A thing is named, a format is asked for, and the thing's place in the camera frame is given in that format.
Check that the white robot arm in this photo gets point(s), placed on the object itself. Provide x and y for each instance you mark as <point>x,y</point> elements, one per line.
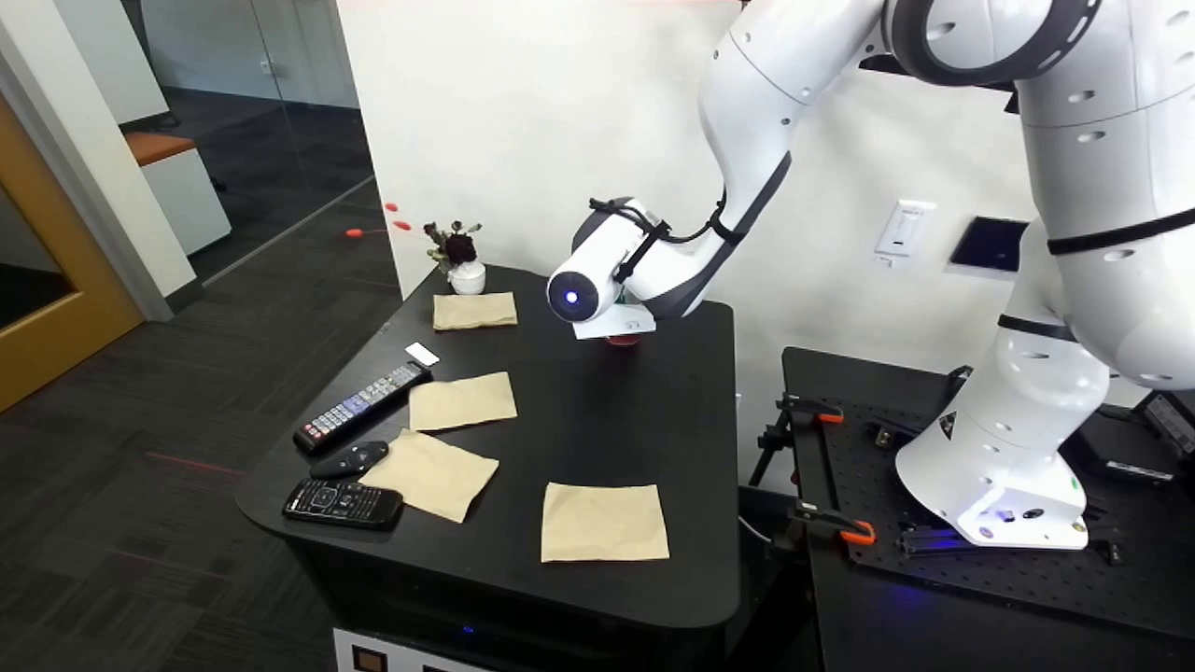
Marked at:
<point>1085,151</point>

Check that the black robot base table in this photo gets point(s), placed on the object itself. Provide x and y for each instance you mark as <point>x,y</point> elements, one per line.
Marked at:
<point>1058,584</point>

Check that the red mug white inside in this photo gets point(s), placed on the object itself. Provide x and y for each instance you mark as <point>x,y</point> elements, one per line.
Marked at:
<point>624,341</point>

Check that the tan cloth back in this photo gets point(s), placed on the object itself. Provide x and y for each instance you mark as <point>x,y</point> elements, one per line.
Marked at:
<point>474,309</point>

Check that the tan cloth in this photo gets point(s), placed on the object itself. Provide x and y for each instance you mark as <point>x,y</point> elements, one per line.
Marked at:
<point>432,474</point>
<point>602,525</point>
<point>465,400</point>
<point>474,309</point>

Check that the small plant white pot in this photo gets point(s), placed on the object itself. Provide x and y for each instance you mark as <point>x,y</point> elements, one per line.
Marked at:
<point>465,268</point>

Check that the tan cloth middle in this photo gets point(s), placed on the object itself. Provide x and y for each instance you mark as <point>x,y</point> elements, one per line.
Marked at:
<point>465,400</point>

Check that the small white eraser block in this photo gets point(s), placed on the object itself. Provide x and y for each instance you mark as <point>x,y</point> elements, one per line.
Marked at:
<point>422,354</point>

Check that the tan cloth front right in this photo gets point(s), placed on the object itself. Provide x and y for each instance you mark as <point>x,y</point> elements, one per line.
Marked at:
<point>602,525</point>

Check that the tan cloth front left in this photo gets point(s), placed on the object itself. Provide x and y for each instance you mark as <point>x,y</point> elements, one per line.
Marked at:
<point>432,474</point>

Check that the long black remote control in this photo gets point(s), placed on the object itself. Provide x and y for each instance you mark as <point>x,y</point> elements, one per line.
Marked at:
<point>358,409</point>

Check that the small black remote control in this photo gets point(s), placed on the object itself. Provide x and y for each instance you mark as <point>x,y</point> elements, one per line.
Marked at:
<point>351,460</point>

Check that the black table cabinet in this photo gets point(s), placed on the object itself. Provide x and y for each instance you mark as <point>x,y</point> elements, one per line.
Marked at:
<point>561,639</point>

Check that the wide black remote control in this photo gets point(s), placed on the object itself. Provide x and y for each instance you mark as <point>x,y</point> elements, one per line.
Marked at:
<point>341,506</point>

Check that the white cabinet control panel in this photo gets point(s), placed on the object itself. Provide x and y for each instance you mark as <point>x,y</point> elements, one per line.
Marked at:
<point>387,654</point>

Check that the white bench wooden seat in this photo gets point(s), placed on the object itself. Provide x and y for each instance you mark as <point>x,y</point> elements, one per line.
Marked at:
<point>189,197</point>

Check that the white wall outlet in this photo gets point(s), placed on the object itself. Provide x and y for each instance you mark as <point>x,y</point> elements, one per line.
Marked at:
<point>904,231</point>

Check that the black wall panel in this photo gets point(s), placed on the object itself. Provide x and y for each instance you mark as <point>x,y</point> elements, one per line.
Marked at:
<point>986,245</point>

